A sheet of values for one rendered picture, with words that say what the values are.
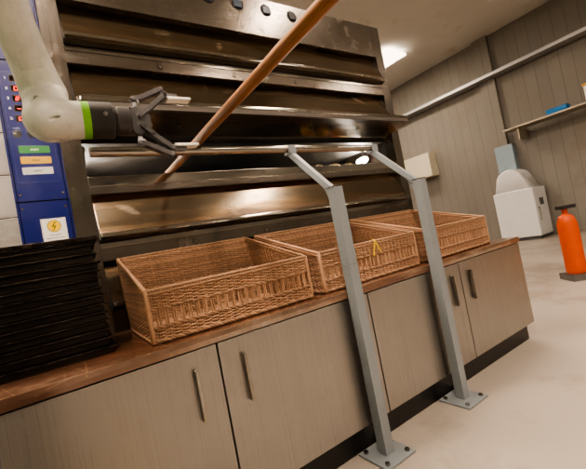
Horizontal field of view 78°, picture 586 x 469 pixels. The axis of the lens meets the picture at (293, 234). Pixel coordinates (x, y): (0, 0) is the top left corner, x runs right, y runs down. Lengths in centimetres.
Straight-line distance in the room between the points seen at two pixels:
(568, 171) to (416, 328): 715
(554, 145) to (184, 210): 771
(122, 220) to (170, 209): 20
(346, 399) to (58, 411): 84
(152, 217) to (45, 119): 68
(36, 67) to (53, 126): 16
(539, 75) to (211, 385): 838
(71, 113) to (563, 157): 819
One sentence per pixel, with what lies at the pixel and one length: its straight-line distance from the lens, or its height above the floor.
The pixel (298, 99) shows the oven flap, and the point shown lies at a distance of 214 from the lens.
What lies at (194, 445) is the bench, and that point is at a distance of 113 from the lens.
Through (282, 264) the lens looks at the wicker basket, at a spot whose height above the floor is 72.
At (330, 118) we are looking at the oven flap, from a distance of 201.
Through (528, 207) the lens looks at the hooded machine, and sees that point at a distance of 798.
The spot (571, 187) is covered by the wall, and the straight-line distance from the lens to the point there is 852.
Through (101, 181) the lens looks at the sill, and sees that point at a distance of 160.
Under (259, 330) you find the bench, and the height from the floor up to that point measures 54.
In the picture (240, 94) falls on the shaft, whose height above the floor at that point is 118.
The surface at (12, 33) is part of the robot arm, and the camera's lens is 110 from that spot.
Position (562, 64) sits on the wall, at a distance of 875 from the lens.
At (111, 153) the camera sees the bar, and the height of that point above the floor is 115.
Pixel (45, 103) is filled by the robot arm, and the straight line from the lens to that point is 105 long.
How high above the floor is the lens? 78
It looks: 1 degrees up
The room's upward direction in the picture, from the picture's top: 11 degrees counter-clockwise
